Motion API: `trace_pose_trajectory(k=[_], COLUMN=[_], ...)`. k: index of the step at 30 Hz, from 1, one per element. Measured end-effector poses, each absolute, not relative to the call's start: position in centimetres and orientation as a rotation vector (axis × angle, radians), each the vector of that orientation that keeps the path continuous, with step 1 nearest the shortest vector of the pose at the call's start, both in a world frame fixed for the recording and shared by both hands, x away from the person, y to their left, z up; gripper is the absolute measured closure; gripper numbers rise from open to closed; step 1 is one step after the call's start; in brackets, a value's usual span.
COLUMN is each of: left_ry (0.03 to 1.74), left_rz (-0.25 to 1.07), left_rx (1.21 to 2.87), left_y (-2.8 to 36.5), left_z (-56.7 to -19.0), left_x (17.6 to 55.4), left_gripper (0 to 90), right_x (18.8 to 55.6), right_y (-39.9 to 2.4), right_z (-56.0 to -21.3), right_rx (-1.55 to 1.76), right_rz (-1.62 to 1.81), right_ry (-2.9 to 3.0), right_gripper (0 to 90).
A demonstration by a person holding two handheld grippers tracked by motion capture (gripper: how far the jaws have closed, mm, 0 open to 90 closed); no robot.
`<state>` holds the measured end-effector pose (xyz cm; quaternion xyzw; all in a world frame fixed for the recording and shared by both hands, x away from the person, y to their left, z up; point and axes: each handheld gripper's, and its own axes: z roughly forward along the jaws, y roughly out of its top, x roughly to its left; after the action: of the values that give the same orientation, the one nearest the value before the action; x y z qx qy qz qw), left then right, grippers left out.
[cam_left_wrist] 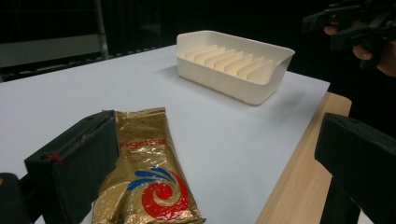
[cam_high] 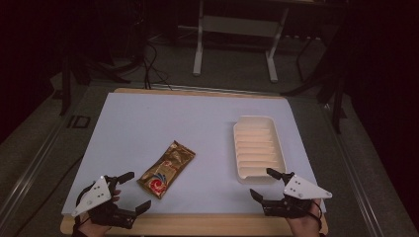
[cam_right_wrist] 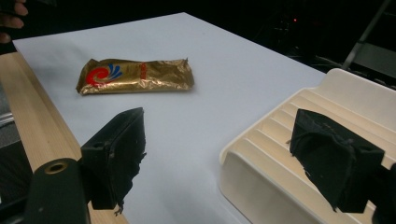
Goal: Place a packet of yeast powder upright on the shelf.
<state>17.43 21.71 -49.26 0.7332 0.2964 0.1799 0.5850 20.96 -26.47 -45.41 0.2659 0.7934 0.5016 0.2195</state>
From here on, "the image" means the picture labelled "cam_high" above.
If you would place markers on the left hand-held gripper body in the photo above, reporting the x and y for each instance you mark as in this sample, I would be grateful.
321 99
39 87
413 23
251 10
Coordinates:
95 195

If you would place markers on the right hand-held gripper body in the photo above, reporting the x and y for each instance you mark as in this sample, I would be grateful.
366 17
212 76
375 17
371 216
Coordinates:
303 190

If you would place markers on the white ribbed plastic tray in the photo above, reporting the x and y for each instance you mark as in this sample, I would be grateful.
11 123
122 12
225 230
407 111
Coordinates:
257 144

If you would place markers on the gold snack packet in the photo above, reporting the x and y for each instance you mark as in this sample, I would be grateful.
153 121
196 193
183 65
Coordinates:
166 169

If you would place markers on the person's left hand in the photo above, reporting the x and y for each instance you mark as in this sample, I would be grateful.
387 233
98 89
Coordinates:
90 228

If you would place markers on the person's right hand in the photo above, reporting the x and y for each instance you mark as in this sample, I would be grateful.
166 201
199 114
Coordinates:
306 227

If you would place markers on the pale table mat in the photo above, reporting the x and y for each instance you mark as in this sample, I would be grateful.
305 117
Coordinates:
164 125

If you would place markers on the black metal stand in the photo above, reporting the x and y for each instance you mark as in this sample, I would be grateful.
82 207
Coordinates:
66 92
337 108

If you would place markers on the white metal stand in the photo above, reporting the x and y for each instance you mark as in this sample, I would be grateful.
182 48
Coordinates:
197 49

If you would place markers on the metal floor rail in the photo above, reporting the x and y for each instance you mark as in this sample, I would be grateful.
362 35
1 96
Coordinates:
214 89
29 168
359 184

